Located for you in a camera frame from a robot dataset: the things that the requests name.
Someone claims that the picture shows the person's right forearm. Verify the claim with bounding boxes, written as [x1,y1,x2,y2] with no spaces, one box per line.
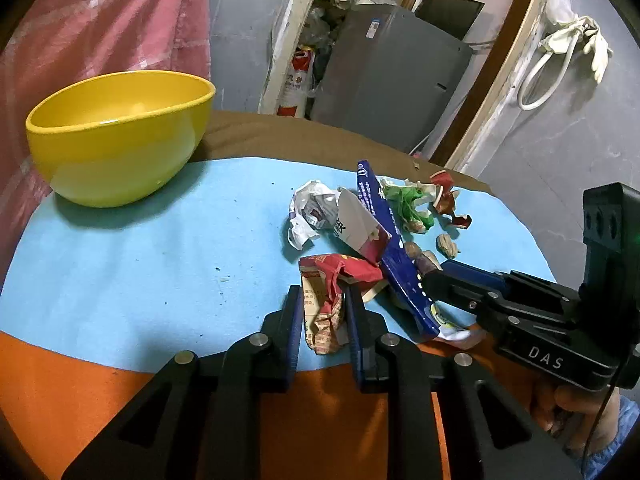
[582,395,640,480]

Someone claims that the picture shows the blue milk powder packet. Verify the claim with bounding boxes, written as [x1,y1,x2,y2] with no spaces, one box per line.
[356,160,473,343]

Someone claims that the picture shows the light blue orange mat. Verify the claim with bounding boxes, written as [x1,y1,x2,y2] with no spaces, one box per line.
[0,156,558,480]

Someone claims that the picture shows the grey appliance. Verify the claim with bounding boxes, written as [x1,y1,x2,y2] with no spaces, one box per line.
[310,3,473,153]

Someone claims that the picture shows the brown nutshell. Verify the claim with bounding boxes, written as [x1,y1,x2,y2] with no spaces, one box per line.
[436,233,461,260]

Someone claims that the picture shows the black panel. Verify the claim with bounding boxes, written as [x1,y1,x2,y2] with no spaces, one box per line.
[415,0,486,41]

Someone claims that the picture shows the thin black cable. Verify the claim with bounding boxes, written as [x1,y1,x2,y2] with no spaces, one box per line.
[579,387,615,473]

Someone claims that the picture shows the red brown wrapper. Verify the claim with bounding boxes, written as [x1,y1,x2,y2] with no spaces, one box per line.
[298,254,386,356]

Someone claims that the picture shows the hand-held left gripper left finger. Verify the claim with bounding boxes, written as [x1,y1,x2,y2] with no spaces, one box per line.
[62,285,304,480]

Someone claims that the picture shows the person's right hand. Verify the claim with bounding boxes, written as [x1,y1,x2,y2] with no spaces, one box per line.
[532,381,622,457]

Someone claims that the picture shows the yellow bowl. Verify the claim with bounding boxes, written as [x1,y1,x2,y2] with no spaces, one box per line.
[26,71,217,208]

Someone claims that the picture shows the white crumpled wrapper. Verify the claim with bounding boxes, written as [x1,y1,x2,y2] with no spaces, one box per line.
[288,180,346,251]

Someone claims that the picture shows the small red wrapper scraps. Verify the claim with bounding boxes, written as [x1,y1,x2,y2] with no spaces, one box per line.
[431,171,463,213]

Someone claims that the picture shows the wooden door frame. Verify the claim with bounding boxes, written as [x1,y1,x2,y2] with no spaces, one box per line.
[257,0,568,171]

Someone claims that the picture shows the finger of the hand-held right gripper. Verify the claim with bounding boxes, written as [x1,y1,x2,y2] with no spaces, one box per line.
[440,259,583,311]
[421,271,576,333]

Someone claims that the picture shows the white rubber gloves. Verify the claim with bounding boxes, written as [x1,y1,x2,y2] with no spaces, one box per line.
[540,15,613,85]

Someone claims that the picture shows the dark nutshell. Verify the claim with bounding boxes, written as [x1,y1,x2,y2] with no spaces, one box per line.
[405,242,443,273]

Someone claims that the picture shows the white torn packet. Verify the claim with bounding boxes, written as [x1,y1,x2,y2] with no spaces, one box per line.
[337,187,393,263]

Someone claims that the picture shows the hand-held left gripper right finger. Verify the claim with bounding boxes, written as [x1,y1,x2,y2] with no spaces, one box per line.
[345,285,583,480]

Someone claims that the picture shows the pink checked cloth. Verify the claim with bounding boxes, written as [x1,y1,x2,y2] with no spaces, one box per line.
[0,0,211,271]

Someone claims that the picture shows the red white bag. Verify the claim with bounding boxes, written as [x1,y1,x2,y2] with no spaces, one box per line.
[276,45,316,118]

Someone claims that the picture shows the green wrapper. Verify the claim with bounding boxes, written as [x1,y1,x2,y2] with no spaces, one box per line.
[380,177,441,233]

